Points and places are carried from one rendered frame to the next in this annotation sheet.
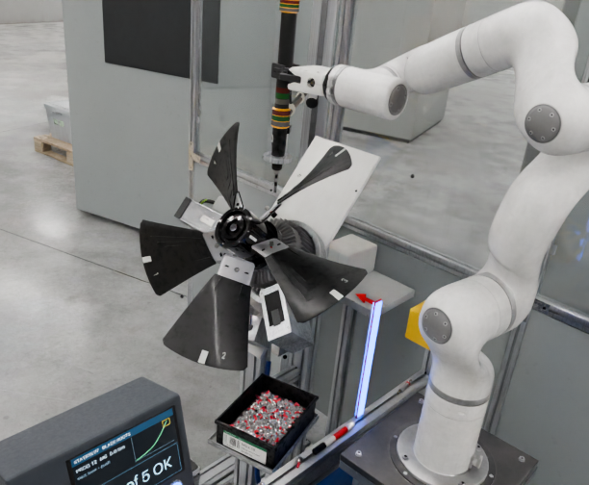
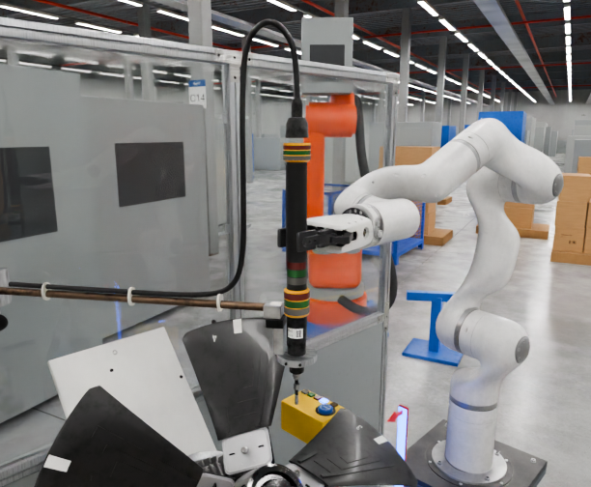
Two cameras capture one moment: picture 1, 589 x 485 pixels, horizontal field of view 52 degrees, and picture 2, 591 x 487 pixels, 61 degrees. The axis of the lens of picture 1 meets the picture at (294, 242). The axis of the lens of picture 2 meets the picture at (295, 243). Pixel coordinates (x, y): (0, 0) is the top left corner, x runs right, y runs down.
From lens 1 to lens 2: 1.62 m
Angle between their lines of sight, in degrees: 82
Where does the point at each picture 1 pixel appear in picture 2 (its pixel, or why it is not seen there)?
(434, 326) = (525, 350)
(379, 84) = (410, 207)
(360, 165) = (154, 350)
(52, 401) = not seen: outside the picture
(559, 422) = (283, 444)
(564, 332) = not seen: hidden behind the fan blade
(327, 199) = (161, 413)
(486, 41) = (492, 148)
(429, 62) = (461, 173)
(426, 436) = (489, 447)
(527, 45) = (512, 145)
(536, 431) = not seen: hidden behind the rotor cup
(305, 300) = (392, 467)
